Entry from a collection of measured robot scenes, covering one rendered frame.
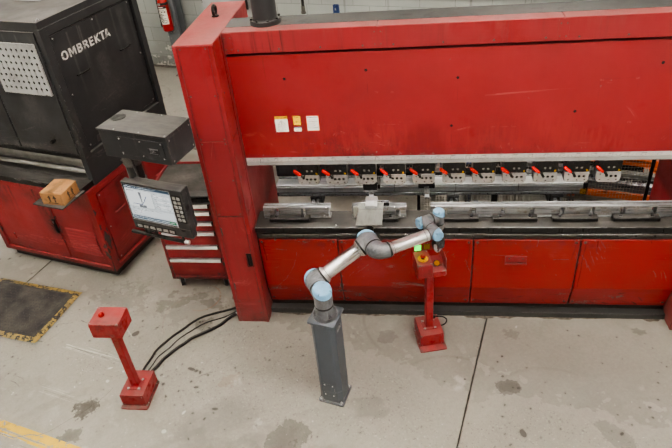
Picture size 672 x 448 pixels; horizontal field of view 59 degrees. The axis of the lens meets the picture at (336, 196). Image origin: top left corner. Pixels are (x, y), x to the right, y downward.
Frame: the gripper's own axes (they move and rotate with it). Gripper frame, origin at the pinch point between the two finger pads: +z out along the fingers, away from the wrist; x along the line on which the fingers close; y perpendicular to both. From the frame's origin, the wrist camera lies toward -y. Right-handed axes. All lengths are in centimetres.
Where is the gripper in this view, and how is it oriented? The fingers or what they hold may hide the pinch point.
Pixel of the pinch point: (437, 251)
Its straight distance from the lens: 409.5
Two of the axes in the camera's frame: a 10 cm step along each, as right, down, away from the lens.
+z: 0.7, 7.7, 6.3
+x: -9.9, 1.4, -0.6
